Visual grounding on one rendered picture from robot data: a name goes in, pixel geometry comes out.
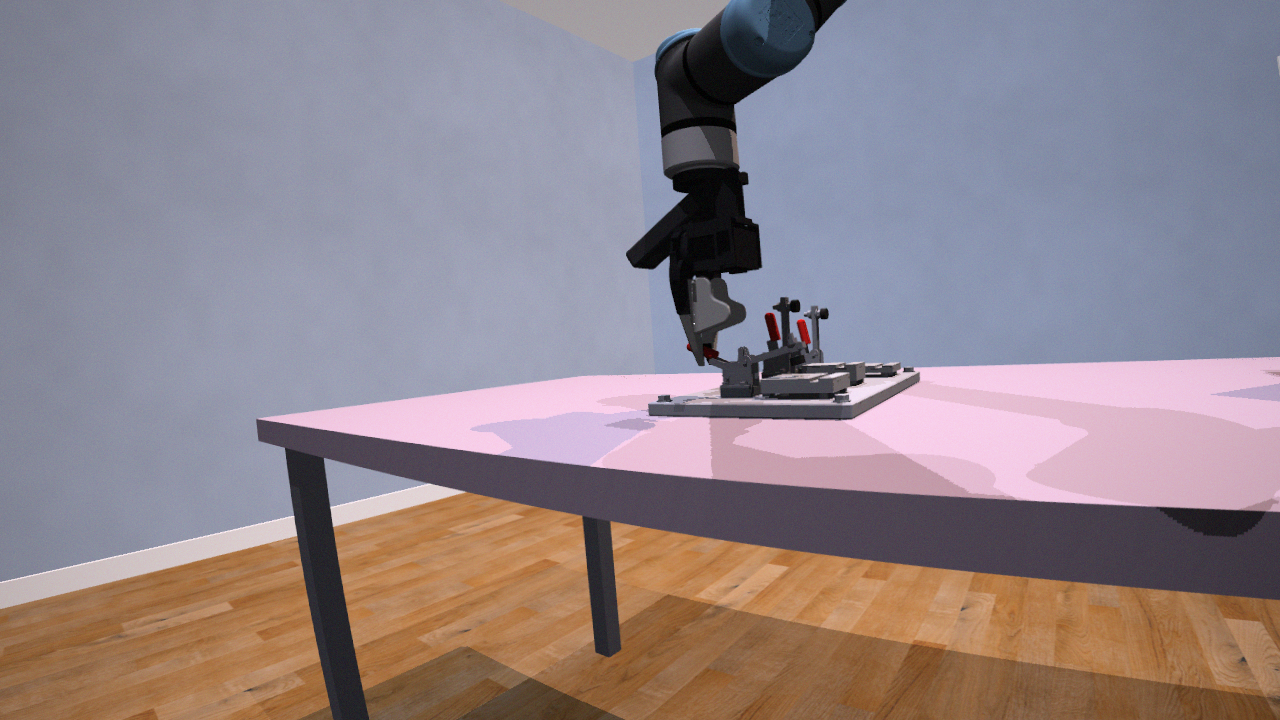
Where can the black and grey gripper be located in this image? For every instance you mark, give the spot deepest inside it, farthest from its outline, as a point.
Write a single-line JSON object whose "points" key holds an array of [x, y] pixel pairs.
{"points": [[705, 247]]}

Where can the grey toggle clamp with red handle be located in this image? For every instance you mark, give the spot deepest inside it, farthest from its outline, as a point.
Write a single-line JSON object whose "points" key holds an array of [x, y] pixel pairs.
{"points": [[781, 364], [737, 375]]}

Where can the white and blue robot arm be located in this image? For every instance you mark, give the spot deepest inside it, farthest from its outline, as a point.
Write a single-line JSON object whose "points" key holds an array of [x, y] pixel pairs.
{"points": [[699, 80]]}

